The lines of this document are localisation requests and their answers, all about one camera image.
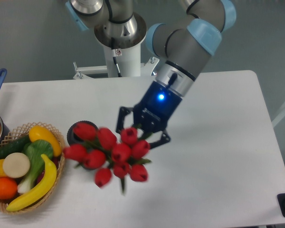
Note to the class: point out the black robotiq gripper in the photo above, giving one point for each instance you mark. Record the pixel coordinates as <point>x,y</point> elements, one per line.
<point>152,112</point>

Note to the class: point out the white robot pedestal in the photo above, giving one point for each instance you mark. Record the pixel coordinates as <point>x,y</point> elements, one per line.
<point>121,43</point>

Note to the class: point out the green bok choy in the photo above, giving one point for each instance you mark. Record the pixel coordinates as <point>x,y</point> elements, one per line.
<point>33,151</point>

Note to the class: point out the yellow banana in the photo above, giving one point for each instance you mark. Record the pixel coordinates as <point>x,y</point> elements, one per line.
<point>39,191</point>

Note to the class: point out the red tulip bouquet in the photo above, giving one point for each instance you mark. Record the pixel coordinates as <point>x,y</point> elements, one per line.
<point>125,156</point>

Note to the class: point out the orange fruit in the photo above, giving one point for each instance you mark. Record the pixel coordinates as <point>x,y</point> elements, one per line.
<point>8,188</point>

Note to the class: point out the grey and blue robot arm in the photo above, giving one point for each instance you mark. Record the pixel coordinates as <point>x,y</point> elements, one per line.
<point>186,47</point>

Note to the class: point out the dark grey ribbed vase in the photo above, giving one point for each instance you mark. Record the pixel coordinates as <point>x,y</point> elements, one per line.
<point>73,138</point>

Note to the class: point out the dark green cucumber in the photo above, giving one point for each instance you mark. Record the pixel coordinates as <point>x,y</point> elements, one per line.
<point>16,145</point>

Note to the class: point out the red fruit in basket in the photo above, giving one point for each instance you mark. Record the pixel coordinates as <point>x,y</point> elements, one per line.
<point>55,160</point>

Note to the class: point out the beige round disc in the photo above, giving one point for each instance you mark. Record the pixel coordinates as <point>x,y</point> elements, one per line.
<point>16,165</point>

